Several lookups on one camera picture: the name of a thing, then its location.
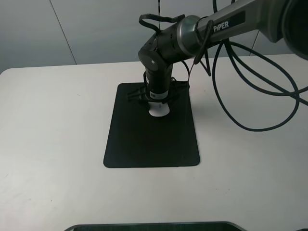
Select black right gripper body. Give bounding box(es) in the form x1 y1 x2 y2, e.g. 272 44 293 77
145 64 173 101

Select white wireless computer mouse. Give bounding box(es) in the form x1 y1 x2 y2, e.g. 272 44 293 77
149 102 170 117

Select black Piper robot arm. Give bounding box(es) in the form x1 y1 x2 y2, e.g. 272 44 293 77
138 0 308 102

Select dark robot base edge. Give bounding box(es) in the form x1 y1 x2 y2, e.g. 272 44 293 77
65 221 245 231

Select black rectangular mouse pad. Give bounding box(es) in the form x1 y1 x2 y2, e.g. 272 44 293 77
103 83 200 168

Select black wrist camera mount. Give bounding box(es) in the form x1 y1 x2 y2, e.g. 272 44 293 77
127 87 147 101

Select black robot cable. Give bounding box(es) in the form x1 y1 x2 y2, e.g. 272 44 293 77
187 0 308 132

